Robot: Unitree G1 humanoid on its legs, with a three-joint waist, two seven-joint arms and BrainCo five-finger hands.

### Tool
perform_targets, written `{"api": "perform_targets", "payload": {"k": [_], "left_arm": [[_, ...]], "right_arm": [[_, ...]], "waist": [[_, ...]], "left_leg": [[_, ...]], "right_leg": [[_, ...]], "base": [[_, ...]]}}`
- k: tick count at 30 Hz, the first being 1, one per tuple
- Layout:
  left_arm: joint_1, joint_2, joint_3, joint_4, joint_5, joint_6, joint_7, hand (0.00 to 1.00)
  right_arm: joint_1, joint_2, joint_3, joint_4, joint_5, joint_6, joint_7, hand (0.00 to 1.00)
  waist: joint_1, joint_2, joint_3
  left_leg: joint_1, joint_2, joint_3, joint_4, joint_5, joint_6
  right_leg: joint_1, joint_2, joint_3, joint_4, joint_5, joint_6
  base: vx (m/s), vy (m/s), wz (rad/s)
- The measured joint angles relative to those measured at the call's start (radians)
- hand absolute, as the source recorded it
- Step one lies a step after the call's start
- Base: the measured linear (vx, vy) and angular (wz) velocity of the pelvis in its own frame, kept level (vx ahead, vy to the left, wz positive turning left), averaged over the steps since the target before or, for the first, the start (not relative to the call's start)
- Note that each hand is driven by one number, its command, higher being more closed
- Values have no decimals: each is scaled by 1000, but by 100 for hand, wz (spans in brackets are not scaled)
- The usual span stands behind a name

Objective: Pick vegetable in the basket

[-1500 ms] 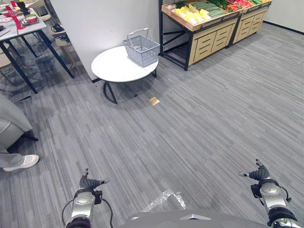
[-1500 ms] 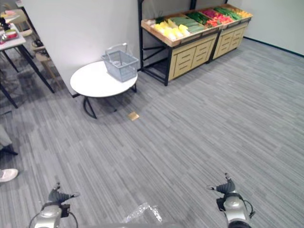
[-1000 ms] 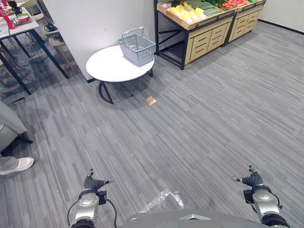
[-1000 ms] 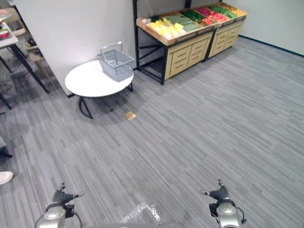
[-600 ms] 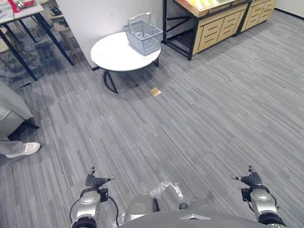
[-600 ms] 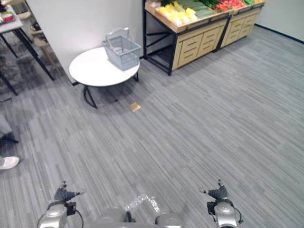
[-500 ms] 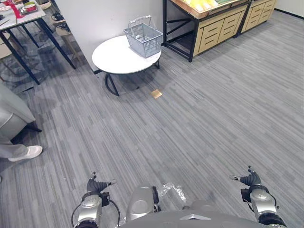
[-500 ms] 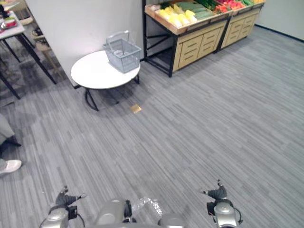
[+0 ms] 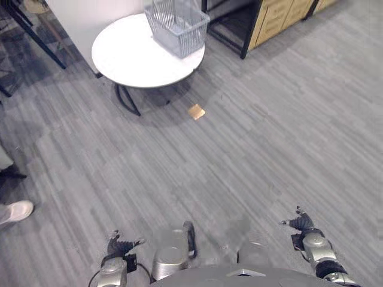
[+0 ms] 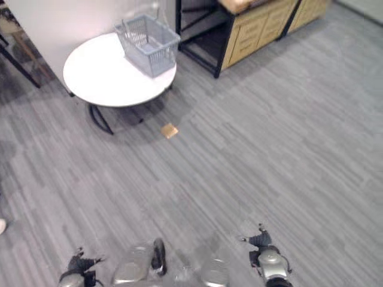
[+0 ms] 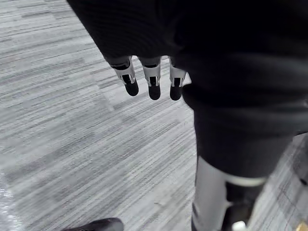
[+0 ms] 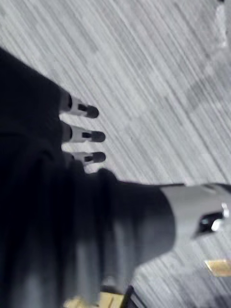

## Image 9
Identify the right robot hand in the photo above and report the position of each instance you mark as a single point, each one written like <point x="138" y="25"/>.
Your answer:
<point x="300" y="222"/>

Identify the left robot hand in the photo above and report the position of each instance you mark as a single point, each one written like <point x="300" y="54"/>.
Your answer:
<point x="119" y="244"/>

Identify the silver left robot leg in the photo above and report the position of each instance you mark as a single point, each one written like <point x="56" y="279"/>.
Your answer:
<point x="170" y="257"/>

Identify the silver robot leg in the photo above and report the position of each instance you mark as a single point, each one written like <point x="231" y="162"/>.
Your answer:
<point x="170" y="257"/>
<point x="254" y="249"/>

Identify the silver right robot leg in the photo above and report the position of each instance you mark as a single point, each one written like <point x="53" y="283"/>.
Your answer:
<point x="254" y="249"/>

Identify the dark left robot foot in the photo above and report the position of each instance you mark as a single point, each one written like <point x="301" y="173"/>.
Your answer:
<point x="190" y="239"/>

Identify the silver robot body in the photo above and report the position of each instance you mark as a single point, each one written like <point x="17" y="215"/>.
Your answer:
<point x="254" y="278"/>

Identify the person's white shoe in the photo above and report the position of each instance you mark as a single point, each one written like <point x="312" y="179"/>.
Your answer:
<point x="18" y="210"/>

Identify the tan bread slice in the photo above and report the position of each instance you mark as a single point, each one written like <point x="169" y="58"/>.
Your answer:
<point x="196" y="112"/>

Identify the round white table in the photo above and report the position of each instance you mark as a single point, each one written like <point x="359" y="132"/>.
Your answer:
<point x="140" y="62"/>

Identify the wooden cabinet with black frame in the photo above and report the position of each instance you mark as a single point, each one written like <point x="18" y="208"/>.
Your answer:
<point x="269" y="21"/>

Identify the black metal frame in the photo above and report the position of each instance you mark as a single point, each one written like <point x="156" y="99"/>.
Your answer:
<point x="33" y="33"/>

